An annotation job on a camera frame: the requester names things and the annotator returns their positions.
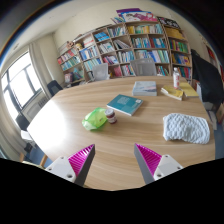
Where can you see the black jacket on chair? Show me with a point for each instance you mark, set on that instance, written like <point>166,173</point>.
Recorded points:
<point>209,78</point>

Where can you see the window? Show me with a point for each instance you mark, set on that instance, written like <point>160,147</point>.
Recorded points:
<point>20,85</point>

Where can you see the grey-blue book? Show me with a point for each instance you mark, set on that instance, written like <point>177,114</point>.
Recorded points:
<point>144,88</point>

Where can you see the wooden bookshelf with books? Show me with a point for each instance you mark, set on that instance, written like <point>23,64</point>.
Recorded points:
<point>117,45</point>

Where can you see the teal book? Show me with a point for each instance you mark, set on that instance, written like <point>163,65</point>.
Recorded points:
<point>125,104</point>

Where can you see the colourful poster box atop shelf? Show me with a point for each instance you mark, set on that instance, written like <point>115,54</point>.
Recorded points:
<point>133,14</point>

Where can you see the white knitted towel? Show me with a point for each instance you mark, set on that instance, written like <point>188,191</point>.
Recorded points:
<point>188,128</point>

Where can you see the grey mesh office chair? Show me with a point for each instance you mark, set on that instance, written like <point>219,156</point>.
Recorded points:
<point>144,67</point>

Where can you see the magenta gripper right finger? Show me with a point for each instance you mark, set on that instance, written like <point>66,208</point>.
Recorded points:
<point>154,166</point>

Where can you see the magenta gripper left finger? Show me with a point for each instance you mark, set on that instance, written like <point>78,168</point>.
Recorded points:
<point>75,167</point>

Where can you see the clear plastic bottle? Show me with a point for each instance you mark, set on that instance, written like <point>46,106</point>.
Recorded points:
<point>176,78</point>

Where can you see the white office chair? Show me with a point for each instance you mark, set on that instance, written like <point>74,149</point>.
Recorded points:
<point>99,72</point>

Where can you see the beige curtain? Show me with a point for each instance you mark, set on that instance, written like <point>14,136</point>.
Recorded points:
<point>41,58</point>

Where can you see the yellow book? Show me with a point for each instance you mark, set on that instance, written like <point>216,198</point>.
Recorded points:
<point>172,92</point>

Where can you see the dark blue chair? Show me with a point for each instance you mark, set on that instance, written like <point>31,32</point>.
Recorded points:
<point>53,87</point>

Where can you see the green plastic bag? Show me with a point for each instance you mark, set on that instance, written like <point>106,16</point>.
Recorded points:
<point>94,119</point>

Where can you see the yellow notebook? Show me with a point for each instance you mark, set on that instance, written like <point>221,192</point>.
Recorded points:
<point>188,90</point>

